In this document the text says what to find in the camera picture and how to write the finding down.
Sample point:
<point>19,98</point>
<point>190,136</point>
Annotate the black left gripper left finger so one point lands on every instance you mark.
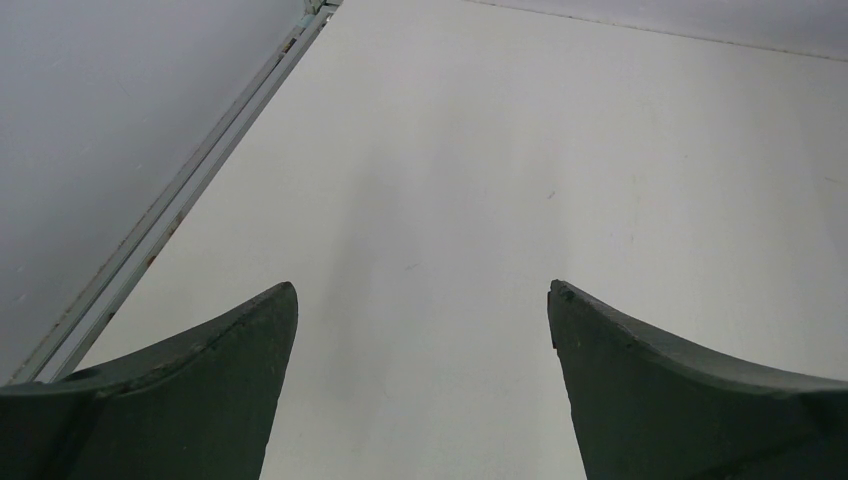
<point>197,405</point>

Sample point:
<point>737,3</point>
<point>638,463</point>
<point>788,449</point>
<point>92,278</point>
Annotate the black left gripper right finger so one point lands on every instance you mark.
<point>648,404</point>

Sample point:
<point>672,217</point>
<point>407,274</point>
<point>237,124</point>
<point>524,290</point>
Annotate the aluminium frame left rail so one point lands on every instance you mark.
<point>115,116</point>

